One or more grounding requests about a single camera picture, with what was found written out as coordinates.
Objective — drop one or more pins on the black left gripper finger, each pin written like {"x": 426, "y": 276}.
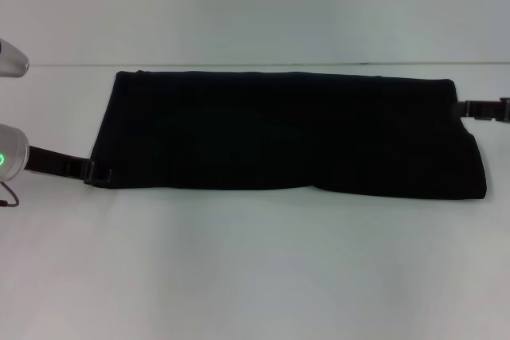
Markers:
{"x": 97, "y": 174}

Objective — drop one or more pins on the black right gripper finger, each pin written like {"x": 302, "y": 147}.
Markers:
{"x": 478, "y": 109}

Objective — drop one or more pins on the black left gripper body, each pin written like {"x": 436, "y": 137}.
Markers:
{"x": 52, "y": 161}

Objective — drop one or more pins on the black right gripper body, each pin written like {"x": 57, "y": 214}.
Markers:
{"x": 506, "y": 109}

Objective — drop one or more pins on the black shirt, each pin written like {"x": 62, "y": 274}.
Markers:
{"x": 279, "y": 133}

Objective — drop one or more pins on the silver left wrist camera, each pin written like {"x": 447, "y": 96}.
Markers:
{"x": 12, "y": 61}

